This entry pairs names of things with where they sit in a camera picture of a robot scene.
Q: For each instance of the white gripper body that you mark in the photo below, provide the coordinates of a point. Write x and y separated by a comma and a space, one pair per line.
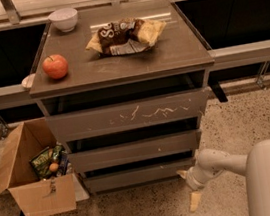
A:
192, 179

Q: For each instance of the grey bottom drawer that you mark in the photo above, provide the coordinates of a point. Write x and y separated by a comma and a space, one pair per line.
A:
137, 176

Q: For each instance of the grey drawer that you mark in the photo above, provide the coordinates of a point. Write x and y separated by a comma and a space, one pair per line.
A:
128, 115
131, 152
137, 176

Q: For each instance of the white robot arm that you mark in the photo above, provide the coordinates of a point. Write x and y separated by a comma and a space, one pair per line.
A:
254, 166

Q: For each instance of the grey middle drawer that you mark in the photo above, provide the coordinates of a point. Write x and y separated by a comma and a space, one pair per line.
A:
131, 152

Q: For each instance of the grey top drawer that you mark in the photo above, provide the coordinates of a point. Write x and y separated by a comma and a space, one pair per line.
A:
128, 115

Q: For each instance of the grey drawer cabinet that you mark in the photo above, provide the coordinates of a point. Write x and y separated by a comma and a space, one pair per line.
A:
176, 64

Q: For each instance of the blue snack package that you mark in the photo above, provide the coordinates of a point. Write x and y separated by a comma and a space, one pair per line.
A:
65, 167

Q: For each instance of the small orange fruit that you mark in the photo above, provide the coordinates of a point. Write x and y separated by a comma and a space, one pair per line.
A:
53, 167

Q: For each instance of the green snack bag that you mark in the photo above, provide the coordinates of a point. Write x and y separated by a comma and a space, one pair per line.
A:
41, 162

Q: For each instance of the cardboard box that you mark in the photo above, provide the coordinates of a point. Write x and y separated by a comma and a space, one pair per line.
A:
34, 197

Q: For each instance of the brown chip bag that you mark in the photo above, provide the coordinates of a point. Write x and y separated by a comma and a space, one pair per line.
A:
126, 36

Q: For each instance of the red apple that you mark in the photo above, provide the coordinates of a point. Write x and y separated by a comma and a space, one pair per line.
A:
55, 66

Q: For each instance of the white round disc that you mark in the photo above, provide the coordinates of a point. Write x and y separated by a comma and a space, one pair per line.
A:
28, 81

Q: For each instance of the white bowl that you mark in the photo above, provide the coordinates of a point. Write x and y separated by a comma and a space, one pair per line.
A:
64, 19

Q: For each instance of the grey metal bench rail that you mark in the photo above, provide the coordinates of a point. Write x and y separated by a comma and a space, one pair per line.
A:
225, 58

